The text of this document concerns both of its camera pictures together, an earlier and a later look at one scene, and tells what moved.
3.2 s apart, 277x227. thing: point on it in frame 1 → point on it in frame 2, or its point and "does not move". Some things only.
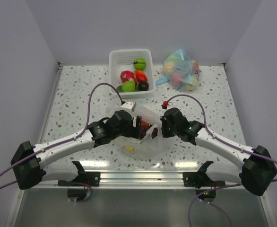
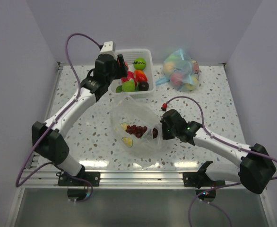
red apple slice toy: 141,76 does not move
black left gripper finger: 138,121 → 123,68
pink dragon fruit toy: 126,75 does not move
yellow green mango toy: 119,89 does not move
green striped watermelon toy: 139,63 does not move
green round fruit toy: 128,86 does not move
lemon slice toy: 129,149 → 128,141
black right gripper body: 168,131 does not move
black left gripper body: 129,131 → 114,74
